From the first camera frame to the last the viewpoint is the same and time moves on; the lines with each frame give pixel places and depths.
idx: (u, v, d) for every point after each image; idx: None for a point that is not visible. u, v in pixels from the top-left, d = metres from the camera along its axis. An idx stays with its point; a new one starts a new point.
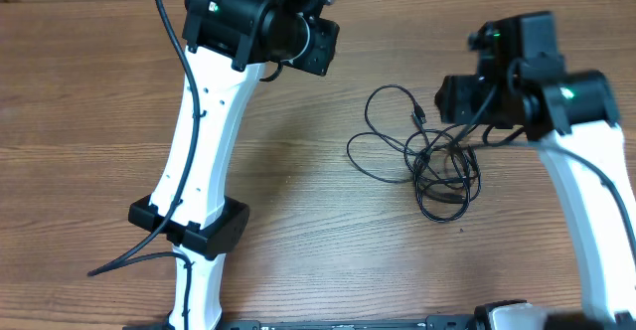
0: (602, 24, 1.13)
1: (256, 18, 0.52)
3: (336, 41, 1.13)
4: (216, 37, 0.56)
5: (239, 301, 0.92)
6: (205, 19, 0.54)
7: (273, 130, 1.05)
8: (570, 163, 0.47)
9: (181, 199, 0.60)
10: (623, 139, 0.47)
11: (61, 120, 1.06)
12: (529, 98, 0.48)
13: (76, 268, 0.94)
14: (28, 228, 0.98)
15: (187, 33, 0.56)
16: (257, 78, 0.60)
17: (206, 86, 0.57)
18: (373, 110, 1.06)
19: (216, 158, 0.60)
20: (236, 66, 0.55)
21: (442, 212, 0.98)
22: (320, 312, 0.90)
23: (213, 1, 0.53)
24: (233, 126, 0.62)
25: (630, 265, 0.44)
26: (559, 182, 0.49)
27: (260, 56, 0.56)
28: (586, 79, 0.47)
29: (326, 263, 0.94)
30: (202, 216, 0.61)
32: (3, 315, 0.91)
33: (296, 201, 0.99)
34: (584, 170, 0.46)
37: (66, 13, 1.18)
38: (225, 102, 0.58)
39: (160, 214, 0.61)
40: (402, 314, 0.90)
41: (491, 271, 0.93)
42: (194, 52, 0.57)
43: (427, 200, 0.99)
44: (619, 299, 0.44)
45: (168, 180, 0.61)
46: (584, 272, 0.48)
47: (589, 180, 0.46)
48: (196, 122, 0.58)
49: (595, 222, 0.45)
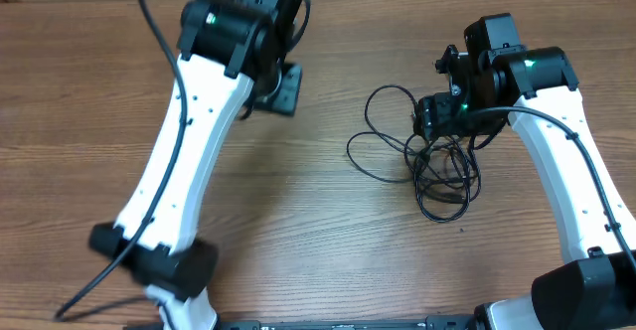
0: (603, 25, 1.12)
1: (249, 33, 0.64)
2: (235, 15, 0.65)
3: (336, 41, 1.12)
4: (210, 51, 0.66)
5: (239, 300, 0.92)
6: (203, 31, 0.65)
7: (273, 130, 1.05)
8: (539, 122, 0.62)
9: (152, 216, 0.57)
10: (580, 98, 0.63)
11: (61, 120, 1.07)
12: (498, 74, 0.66)
13: (76, 268, 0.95)
14: (28, 228, 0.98)
15: (181, 43, 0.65)
16: (244, 95, 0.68)
17: (195, 95, 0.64)
18: (373, 110, 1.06)
19: (197, 172, 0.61)
20: (229, 73, 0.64)
21: (443, 212, 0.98)
22: (320, 312, 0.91)
23: (210, 15, 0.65)
24: (215, 144, 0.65)
25: (597, 203, 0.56)
26: (532, 143, 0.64)
27: (247, 70, 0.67)
28: (550, 55, 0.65)
29: (326, 263, 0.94)
30: (176, 236, 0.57)
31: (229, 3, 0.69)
32: (5, 315, 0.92)
33: (296, 201, 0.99)
34: (551, 128, 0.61)
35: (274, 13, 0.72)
37: (64, 12, 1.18)
38: (213, 109, 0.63)
39: (125, 236, 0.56)
40: (402, 315, 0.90)
41: (490, 271, 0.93)
42: (187, 60, 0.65)
43: (427, 200, 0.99)
44: (590, 235, 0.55)
45: (141, 196, 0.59)
46: (559, 220, 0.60)
47: (556, 135, 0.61)
48: (183, 126, 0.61)
49: (563, 170, 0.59)
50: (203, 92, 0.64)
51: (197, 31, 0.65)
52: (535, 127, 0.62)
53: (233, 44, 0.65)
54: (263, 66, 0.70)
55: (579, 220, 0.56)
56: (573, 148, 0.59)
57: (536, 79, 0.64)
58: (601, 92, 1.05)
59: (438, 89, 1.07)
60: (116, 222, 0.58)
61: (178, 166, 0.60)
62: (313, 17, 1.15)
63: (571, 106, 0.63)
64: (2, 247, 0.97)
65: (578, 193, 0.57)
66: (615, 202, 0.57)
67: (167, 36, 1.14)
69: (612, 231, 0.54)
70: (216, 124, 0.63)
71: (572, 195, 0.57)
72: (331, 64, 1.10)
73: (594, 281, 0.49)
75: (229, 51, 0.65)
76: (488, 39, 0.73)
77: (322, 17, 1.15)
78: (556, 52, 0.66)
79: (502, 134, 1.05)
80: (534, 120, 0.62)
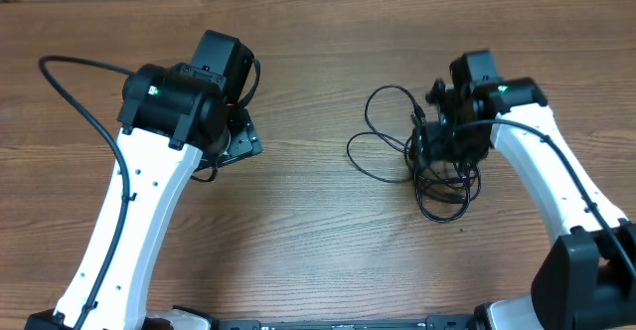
0: (602, 25, 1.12)
1: (195, 104, 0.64)
2: (178, 86, 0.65)
3: (335, 42, 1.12)
4: (153, 123, 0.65)
5: (239, 301, 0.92)
6: (145, 103, 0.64)
7: (273, 130, 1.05)
8: (514, 131, 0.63)
9: (94, 301, 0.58)
10: (550, 112, 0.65)
11: (60, 120, 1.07)
12: (477, 101, 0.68)
13: (76, 269, 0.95)
14: (28, 229, 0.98)
15: (123, 115, 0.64)
16: (193, 164, 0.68)
17: (138, 168, 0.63)
18: (373, 110, 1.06)
19: (142, 246, 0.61)
20: (173, 143, 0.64)
21: (443, 212, 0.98)
22: (320, 312, 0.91)
23: (152, 86, 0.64)
24: (164, 212, 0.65)
25: (576, 195, 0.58)
26: (512, 154, 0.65)
27: (194, 139, 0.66)
28: (522, 83, 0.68)
29: (326, 263, 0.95)
30: (118, 323, 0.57)
31: (168, 73, 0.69)
32: (5, 315, 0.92)
33: (296, 201, 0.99)
34: (526, 135, 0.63)
35: (222, 81, 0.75)
37: (64, 13, 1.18)
38: (158, 183, 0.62)
39: (66, 323, 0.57)
40: (402, 315, 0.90)
41: (490, 271, 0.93)
42: (128, 133, 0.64)
43: (427, 200, 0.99)
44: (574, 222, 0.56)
45: (81, 279, 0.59)
46: (546, 216, 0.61)
47: (531, 141, 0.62)
48: (125, 203, 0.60)
49: (543, 170, 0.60)
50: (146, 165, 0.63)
51: (139, 104, 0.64)
52: (511, 136, 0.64)
53: (177, 113, 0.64)
54: (213, 133, 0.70)
55: (560, 206, 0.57)
56: (548, 150, 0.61)
57: (508, 101, 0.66)
58: (601, 92, 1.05)
59: None
60: (56, 309, 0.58)
61: (121, 244, 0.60)
62: (312, 17, 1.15)
63: (544, 118, 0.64)
64: (2, 247, 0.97)
65: (557, 186, 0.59)
66: (593, 190, 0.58)
67: (167, 37, 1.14)
69: (591, 211, 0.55)
70: (160, 198, 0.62)
71: (553, 188, 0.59)
72: (331, 65, 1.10)
73: (581, 257, 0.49)
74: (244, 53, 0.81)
75: (173, 121, 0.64)
76: (469, 74, 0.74)
77: (321, 17, 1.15)
78: (527, 82, 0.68)
79: None
80: (509, 131, 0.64)
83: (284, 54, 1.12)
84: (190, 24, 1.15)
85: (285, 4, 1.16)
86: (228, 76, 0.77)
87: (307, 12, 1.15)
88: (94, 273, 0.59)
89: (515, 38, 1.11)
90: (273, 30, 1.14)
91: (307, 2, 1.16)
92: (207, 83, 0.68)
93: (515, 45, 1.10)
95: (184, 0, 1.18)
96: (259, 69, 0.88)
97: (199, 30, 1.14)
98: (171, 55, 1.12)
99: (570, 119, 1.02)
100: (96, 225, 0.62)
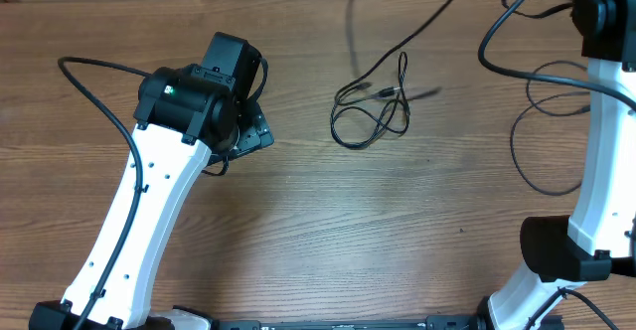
0: None
1: (207, 105, 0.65)
2: (192, 88, 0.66)
3: (336, 42, 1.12)
4: (166, 121, 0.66)
5: (238, 302, 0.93)
6: (160, 100, 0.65)
7: (274, 130, 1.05)
8: (622, 114, 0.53)
9: (103, 289, 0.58)
10: None
11: (60, 119, 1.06)
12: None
13: (76, 268, 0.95)
14: (27, 228, 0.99)
15: (138, 113, 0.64)
16: (203, 162, 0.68)
17: (151, 162, 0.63)
18: (373, 110, 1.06)
19: (152, 239, 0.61)
20: (186, 139, 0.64)
21: (394, 189, 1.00)
22: (320, 313, 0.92)
23: (168, 85, 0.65)
24: (174, 207, 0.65)
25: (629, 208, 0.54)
26: (600, 116, 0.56)
27: (207, 134, 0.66)
28: None
29: (326, 263, 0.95)
30: (125, 312, 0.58)
31: (182, 74, 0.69)
32: (4, 315, 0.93)
33: (296, 201, 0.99)
34: (629, 120, 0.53)
35: (232, 82, 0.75)
37: (64, 12, 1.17)
38: (170, 175, 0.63)
39: (73, 311, 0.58)
40: (402, 315, 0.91)
41: (491, 272, 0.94)
42: (142, 129, 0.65)
43: (381, 178, 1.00)
44: (604, 241, 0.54)
45: (90, 268, 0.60)
46: (584, 196, 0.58)
47: (631, 128, 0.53)
48: (137, 195, 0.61)
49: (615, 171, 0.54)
50: (158, 159, 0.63)
51: (154, 101, 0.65)
52: (614, 116, 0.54)
53: (191, 110, 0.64)
54: (224, 133, 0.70)
55: (604, 218, 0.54)
56: (626, 247, 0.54)
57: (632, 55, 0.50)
58: None
59: (437, 88, 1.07)
60: (64, 297, 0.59)
61: (131, 236, 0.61)
62: (312, 18, 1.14)
63: None
64: (2, 247, 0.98)
65: (618, 198, 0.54)
66: None
67: (168, 37, 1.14)
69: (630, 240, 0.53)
70: (171, 191, 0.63)
71: (611, 193, 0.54)
72: (331, 64, 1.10)
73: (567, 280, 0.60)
74: (251, 53, 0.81)
75: (186, 118, 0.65)
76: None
77: (322, 18, 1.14)
78: None
79: (502, 134, 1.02)
80: (619, 107, 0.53)
83: (284, 54, 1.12)
84: (190, 25, 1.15)
85: (285, 4, 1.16)
86: (237, 78, 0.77)
87: (307, 12, 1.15)
88: (103, 262, 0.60)
89: (516, 37, 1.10)
90: (274, 30, 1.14)
91: (307, 2, 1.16)
92: (218, 84, 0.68)
93: (515, 44, 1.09)
95: (184, 0, 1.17)
96: (266, 69, 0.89)
97: (199, 30, 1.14)
98: (171, 55, 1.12)
99: (570, 118, 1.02)
100: (108, 214, 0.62)
